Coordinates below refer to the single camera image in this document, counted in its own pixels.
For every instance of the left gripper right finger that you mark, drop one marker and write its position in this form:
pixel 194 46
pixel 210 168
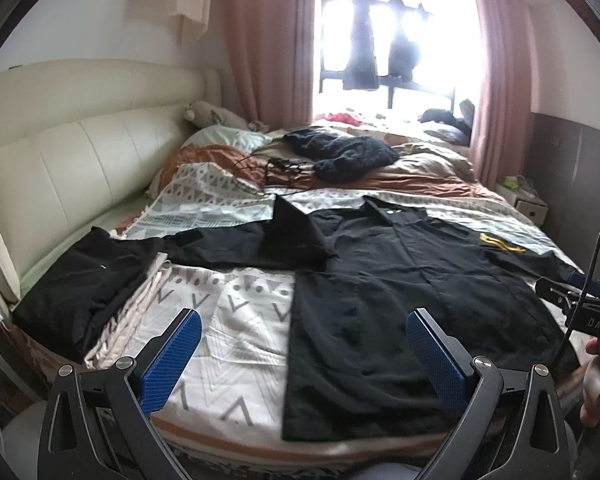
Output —
pixel 510 423

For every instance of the pink curtain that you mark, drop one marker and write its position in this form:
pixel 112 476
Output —
pixel 501 130
pixel 270 49

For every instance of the person right hand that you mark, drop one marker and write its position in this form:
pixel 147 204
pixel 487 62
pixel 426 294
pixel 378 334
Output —
pixel 590 409

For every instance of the light green pillow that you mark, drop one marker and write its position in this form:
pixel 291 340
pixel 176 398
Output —
pixel 245 141

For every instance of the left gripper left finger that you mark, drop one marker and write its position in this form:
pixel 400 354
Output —
pixel 97 423

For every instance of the red clothes by window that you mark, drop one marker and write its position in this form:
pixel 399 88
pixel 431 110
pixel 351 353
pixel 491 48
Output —
pixel 346 118

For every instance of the white bedside table right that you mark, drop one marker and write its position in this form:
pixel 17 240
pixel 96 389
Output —
pixel 520 194

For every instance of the folded black clothes stack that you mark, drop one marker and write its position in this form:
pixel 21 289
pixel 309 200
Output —
pixel 68 308

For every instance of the cream leather headboard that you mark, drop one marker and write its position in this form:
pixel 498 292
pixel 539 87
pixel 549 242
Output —
pixel 79 138

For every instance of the orange brown blanket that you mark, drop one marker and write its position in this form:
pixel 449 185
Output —
pixel 262 173

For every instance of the dark knitted sweater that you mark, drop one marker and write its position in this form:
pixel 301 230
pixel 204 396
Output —
pixel 340 159

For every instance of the grey plush toy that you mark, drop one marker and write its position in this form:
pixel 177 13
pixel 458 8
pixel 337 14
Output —
pixel 203 114

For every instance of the dark clothes pile by window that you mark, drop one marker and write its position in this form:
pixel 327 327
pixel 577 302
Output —
pixel 445 126

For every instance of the hanging dark garment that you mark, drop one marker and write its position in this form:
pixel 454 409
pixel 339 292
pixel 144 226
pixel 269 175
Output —
pixel 403 56
pixel 361 70

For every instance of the large black shirt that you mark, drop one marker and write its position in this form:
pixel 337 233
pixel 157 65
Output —
pixel 358 273

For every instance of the beige duvet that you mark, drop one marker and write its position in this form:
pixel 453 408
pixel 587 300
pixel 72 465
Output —
pixel 421 154

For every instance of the right pink curtain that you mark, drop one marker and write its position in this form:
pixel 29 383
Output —
pixel 501 130

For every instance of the left pink curtain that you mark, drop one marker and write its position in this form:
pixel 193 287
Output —
pixel 270 49

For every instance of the hanging dark garment left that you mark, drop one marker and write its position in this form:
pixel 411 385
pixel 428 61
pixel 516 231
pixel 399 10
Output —
pixel 361 70

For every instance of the hanging dark garment right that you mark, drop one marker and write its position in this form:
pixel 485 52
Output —
pixel 403 56

